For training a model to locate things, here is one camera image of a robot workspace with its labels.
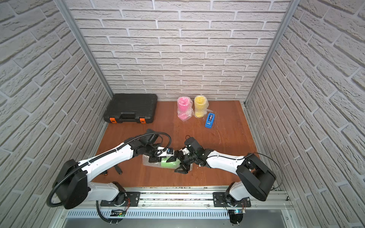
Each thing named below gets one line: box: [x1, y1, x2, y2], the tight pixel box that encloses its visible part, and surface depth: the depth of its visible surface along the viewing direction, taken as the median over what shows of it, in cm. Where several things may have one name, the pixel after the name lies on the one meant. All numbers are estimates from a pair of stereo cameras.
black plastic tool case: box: [103, 93, 158, 124], surface depth 109 cm
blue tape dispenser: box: [205, 112, 216, 129], surface depth 105 cm
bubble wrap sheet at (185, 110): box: [177, 95, 195, 123], surface depth 102 cm
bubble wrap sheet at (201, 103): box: [193, 95, 214, 119], surface depth 102 cm
